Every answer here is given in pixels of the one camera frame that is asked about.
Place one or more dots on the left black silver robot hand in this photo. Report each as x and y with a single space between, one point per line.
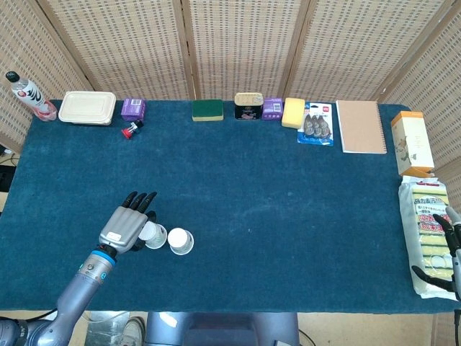
120 227

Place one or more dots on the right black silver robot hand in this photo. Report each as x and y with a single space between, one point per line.
456 266

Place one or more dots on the white plastic cup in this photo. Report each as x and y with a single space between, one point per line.
156 236
179 239

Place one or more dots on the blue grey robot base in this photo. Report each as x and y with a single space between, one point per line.
223 329

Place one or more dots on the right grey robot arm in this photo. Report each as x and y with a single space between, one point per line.
458 328

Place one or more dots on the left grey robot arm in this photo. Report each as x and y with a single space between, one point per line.
79 288

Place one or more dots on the packaged yellow sponge multipack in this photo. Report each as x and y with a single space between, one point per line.
414 223

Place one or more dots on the red black stamp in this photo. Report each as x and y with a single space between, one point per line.
131 130

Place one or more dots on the shiny metal floor plate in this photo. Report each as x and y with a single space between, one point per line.
106 329

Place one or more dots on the grey shoe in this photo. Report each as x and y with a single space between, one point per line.
134 331

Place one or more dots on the purple cardboard box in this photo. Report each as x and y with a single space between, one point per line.
132 110
272 110

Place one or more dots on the beige lidded food container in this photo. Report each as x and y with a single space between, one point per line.
86 107

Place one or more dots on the orange white tall carton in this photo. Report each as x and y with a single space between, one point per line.
412 144

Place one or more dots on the blue felt table mat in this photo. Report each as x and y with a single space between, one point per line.
252 187

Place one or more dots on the green yellow scouring sponge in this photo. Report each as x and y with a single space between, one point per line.
207 108

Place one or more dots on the clear plastic drink bottle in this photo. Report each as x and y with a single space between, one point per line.
30 94

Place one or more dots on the brown spiral notebook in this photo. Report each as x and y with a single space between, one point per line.
362 126

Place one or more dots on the black luncheon meat can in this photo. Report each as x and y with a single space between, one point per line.
246 108

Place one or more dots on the bamboo folding screen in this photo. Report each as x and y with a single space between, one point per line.
126 43

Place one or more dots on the blue blister pack of hooks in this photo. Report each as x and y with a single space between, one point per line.
317 124

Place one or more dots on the yellow foam sponge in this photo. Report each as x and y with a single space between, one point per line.
292 112

